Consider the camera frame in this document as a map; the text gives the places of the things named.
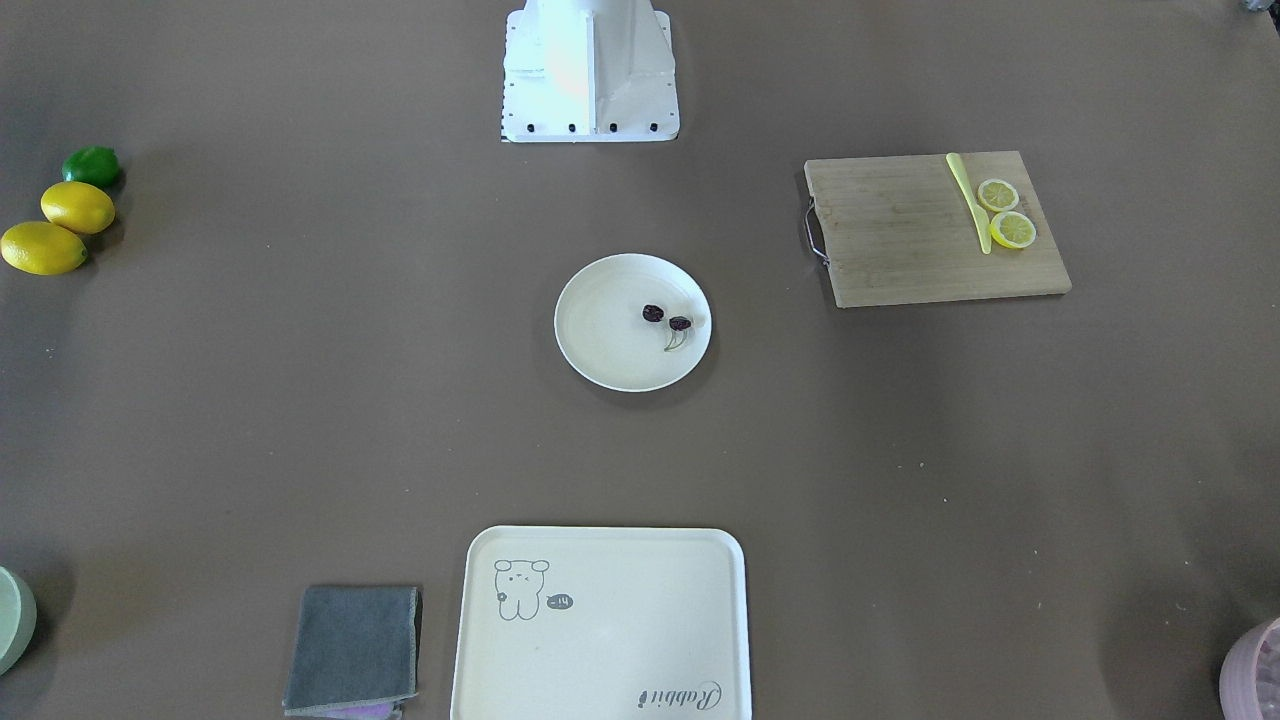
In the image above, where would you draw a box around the dark red cherry pair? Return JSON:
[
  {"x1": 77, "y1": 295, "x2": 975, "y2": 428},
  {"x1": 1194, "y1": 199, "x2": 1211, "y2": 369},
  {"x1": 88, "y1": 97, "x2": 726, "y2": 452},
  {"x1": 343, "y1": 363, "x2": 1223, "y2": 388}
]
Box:
[{"x1": 641, "y1": 304, "x2": 692, "y2": 352}]

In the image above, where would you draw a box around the cream round plate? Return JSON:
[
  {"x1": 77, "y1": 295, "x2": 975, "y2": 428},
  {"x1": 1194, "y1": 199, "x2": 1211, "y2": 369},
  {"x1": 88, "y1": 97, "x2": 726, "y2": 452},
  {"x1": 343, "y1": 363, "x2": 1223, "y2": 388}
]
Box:
[{"x1": 553, "y1": 252, "x2": 714, "y2": 392}]

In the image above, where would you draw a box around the cream rectangular tray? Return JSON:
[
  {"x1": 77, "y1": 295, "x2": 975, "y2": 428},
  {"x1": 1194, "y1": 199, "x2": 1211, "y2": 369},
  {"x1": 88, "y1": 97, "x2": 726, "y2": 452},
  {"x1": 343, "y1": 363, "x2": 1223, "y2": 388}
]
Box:
[{"x1": 451, "y1": 527, "x2": 753, "y2": 719}]

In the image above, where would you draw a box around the wooden cutting board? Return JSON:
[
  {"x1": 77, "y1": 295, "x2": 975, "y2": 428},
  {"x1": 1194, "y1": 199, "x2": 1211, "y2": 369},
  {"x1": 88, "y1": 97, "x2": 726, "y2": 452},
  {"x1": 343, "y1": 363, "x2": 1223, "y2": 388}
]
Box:
[{"x1": 804, "y1": 150, "x2": 1073, "y2": 307}]

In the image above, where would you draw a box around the yellow plastic knife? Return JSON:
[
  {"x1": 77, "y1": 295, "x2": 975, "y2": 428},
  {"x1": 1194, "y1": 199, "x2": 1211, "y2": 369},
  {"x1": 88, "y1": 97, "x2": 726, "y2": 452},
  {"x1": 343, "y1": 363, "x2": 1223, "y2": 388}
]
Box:
[{"x1": 945, "y1": 152, "x2": 992, "y2": 255}]

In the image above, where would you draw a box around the grey folded cloth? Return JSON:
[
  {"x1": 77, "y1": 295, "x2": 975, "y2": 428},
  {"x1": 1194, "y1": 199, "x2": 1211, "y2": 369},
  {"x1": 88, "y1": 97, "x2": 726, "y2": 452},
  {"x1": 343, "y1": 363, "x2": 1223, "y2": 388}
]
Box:
[{"x1": 282, "y1": 585, "x2": 419, "y2": 719}]

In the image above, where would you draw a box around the yellow lemon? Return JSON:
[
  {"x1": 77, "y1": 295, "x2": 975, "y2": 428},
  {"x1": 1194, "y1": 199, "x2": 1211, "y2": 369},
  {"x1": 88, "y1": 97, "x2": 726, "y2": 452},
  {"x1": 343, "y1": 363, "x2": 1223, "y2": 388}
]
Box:
[
  {"x1": 40, "y1": 181, "x2": 116, "y2": 234},
  {"x1": 1, "y1": 222, "x2": 90, "y2": 275}
]

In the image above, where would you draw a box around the green lime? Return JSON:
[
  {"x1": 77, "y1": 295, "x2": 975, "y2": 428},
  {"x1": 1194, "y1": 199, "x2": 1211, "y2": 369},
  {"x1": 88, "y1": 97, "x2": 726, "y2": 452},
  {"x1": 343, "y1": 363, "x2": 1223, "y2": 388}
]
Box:
[{"x1": 61, "y1": 145, "x2": 122, "y2": 190}]

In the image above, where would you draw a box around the mint green bowl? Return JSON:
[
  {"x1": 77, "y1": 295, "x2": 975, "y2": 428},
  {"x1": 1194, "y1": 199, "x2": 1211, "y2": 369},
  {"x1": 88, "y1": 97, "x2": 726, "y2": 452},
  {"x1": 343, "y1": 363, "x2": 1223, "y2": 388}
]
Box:
[{"x1": 0, "y1": 568, "x2": 38, "y2": 674}]

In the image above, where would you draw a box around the pink bowl with ice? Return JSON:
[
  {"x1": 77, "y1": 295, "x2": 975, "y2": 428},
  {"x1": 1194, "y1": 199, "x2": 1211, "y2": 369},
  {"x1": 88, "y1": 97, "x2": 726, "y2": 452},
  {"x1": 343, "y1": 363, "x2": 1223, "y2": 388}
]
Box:
[{"x1": 1219, "y1": 618, "x2": 1279, "y2": 719}]

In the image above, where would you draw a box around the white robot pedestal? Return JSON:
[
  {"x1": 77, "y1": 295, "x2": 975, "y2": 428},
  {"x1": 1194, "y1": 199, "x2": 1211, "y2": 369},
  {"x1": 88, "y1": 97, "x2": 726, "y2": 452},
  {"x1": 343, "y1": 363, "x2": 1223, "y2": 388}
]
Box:
[{"x1": 500, "y1": 1, "x2": 681, "y2": 143}]

